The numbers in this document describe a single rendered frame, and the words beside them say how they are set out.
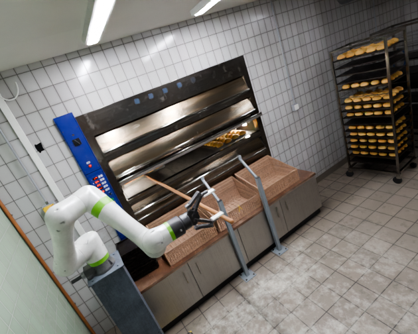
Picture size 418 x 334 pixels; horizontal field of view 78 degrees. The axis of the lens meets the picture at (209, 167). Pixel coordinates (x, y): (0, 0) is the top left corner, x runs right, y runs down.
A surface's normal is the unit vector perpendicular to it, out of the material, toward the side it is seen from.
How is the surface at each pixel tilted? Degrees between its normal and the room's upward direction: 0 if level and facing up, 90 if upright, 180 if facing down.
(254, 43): 90
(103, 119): 90
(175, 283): 90
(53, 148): 90
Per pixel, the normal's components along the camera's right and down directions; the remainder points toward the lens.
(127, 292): 0.48, 0.14
